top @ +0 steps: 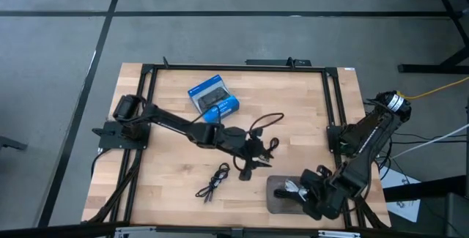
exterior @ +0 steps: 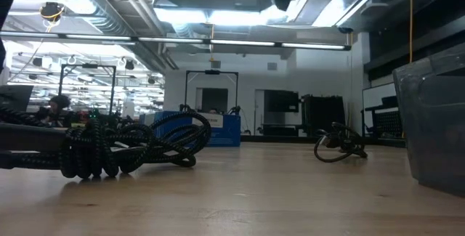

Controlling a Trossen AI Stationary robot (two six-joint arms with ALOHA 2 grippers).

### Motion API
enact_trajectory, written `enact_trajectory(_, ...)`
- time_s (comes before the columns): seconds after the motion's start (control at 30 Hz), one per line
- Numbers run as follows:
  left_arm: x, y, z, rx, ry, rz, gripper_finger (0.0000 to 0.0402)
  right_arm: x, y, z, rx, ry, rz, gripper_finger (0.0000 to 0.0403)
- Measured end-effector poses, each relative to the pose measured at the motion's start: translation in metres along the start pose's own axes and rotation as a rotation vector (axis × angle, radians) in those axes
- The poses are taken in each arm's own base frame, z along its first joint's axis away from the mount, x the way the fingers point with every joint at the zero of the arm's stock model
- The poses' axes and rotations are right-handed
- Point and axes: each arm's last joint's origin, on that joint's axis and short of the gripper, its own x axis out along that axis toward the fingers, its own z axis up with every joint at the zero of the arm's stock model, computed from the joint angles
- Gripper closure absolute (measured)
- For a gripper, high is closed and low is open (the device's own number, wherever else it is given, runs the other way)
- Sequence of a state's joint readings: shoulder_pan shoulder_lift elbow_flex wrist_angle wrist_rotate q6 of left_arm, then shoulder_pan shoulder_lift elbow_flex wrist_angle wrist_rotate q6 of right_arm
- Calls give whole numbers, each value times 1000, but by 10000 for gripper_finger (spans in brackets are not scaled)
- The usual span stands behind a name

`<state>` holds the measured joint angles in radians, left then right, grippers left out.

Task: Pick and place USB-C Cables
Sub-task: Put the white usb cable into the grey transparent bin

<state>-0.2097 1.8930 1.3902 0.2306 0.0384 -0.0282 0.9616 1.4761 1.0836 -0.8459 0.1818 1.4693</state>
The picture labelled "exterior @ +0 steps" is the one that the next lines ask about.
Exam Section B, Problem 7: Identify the small black cable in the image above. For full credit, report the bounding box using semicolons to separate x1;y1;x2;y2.
313;121;368;164

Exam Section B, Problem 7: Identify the black braided cable bundle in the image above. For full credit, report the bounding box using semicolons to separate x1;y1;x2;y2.
0;107;213;179

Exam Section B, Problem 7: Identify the long LED light bar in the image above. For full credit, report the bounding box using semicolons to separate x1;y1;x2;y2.
0;30;352;51

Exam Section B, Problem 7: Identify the whiteboard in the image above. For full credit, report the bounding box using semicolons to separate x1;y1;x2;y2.
362;82;399;110

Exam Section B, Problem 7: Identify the black cabinet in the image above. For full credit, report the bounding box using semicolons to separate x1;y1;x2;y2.
300;94;347;138

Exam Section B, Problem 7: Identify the black pegboard desk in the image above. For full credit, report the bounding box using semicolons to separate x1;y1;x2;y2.
361;96;404;141

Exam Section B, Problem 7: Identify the blue game controller box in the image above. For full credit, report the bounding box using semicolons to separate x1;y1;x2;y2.
139;111;242;148

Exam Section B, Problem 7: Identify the grey translucent plastic bin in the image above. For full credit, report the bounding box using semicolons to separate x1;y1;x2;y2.
392;42;465;198

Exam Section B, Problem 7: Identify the person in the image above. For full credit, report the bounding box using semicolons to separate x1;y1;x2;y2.
36;94;73;128

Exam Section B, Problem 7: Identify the black computer monitor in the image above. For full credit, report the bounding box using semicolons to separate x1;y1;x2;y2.
0;84;34;113

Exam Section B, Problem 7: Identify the black wall screen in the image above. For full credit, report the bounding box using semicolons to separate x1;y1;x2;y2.
264;89;300;113

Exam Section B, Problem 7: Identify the black background rig frame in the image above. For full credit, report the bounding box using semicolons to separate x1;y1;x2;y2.
57;63;117;117
184;69;240;115

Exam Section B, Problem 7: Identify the black metal table frame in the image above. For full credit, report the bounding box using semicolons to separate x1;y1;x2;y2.
240;133;407;148

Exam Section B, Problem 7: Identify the ceiling cable reel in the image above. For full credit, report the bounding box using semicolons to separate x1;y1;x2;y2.
39;1;66;23

